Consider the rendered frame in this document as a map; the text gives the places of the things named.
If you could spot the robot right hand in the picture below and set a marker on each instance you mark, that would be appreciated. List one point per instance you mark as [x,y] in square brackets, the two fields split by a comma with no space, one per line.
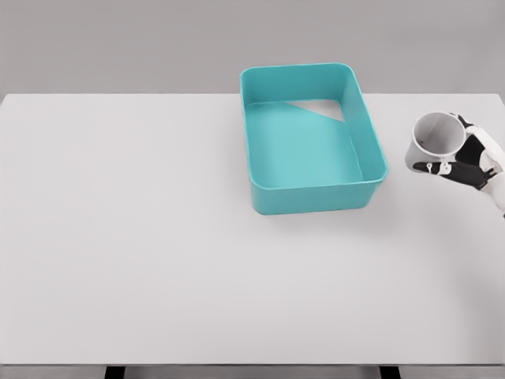
[475,166]

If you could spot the white paper cup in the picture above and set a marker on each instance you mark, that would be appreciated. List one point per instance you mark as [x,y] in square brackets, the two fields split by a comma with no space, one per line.
[436,136]

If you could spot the teal rectangular plastic basket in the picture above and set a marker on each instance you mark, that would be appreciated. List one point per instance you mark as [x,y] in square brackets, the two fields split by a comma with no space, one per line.
[304,158]

